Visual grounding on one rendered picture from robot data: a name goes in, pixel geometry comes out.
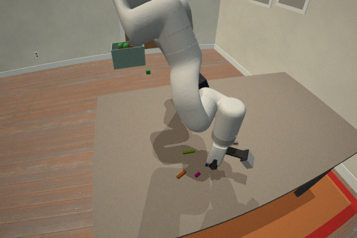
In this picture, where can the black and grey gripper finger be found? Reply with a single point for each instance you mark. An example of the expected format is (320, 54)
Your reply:
(213, 165)

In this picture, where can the orange rectangular bar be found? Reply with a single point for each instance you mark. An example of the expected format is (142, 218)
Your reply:
(181, 174)

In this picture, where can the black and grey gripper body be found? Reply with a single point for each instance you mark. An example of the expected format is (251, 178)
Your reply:
(216, 152)

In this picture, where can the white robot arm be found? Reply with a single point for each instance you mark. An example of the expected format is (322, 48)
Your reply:
(169, 24)

